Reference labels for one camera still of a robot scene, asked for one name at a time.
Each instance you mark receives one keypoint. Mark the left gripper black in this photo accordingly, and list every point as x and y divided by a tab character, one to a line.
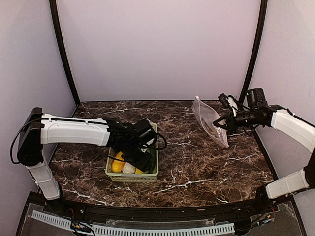
143	164

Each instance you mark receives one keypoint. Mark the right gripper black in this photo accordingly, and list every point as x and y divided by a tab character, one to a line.
232	125

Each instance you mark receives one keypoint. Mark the clear zip top bag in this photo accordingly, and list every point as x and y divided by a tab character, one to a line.
206	115

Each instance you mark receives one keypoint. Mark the green white bok choy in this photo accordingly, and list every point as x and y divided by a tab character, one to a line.
128	169

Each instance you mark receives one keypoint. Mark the yellow green mango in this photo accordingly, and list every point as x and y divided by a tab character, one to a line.
138	172

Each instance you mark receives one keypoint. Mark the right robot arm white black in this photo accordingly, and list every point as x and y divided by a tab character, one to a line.
258	112

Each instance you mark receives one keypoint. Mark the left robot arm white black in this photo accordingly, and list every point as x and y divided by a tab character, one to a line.
41	128

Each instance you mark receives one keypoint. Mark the dark green cucumber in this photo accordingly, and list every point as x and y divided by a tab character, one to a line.
153	160

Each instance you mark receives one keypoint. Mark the beige plastic basket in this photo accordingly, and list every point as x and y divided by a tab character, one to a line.
122	138

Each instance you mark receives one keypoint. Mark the right clear acrylic plate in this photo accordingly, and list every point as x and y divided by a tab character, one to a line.
283	223

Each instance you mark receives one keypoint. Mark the clear acrylic plate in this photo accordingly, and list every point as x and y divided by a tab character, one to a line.
29	226
283	223

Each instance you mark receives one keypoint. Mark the left clear acrylic plate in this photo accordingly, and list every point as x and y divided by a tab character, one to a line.
29	226

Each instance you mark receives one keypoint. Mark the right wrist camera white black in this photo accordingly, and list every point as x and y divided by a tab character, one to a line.
230	103

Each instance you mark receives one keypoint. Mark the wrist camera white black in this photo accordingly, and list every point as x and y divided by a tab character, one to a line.
147	137
230	103

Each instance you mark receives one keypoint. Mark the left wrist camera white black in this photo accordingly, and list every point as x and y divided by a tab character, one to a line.
147	137

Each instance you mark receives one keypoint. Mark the black curved front rail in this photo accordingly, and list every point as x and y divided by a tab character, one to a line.
233	211

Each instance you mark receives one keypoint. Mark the white slotted cable duct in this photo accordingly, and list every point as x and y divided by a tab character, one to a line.
137	228

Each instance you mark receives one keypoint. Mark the right black frame post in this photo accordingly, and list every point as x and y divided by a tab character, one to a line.
255	49

